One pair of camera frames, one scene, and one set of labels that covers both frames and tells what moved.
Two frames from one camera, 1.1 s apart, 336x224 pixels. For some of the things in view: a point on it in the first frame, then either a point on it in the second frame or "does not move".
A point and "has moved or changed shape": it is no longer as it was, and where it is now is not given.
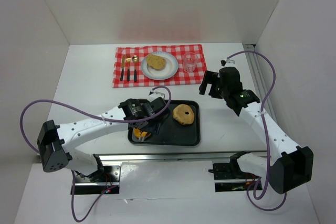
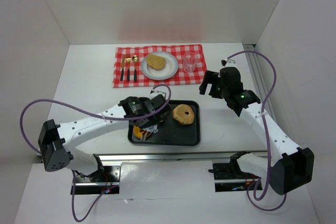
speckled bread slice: [156, 62] does not move
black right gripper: [210, 84] does not move
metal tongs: [142, 138] has moved or changed shape
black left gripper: [148, 128] does not move
